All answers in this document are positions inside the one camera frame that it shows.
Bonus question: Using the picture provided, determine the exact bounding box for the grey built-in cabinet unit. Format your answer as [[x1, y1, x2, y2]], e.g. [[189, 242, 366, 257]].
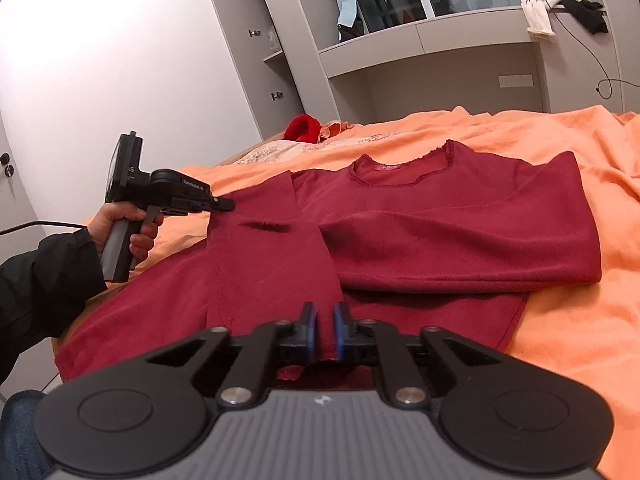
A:
[[222, 0, 632, 133]]

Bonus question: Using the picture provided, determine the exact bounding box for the person's left hand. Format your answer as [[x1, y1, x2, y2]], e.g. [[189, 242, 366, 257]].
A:
[[88, 201, 165, 274]]

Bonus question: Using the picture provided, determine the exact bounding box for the person's leg in jeans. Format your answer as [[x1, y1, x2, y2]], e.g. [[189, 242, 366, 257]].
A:
[[0, 389, 57, 480]]

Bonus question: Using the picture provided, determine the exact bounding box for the dark red long-sleeve shirt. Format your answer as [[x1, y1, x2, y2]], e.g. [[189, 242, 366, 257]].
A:
[[54, 140, 604, 386]]

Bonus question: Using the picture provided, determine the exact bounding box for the dark item on sill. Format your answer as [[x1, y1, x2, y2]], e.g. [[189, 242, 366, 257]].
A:
[[336, 16, 367, 42]]

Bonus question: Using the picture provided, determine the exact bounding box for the orange lace garment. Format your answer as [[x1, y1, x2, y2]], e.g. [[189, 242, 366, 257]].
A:
[[319, 120, 349, 142]]

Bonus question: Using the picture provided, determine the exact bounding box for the patterned pillow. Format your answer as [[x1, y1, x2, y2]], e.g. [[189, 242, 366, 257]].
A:
[[235, 131, 401, 167]]

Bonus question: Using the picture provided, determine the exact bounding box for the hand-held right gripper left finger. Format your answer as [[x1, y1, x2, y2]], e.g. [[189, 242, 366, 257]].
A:
[[145, 302, 318, 407]]

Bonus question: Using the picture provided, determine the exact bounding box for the grey wardrobe door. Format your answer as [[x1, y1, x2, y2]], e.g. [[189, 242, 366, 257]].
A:
[[203, 0, 307, 144]]

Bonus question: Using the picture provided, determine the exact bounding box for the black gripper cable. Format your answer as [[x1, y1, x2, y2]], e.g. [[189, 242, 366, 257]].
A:
[[0, 219, 92, 237]]

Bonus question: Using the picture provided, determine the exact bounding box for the white door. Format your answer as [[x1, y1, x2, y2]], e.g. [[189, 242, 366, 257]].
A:
[[0, 109, 48, 241]]

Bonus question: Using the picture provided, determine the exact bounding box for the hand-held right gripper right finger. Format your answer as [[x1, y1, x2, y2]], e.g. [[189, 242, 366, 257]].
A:
[[333, 301, 506, 407]]

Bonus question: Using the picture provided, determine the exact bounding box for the orange blanket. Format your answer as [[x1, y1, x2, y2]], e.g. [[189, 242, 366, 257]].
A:
[[52, 105, 640, 480]]

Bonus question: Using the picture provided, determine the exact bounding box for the black garment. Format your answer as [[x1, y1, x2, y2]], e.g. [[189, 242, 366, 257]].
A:
[[564, 0, 610, 36]]

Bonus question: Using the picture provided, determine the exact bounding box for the person's left forearm black sleeve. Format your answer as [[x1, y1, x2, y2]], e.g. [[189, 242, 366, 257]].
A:
[[0, 229, 109, 386]]

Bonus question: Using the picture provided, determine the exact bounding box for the red plush item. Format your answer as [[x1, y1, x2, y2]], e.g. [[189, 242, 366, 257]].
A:
[[283, 114, 324, 145]]

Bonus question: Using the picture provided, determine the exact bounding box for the white garment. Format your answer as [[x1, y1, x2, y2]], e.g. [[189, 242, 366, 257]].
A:
[[520, 0, 594, 39]]

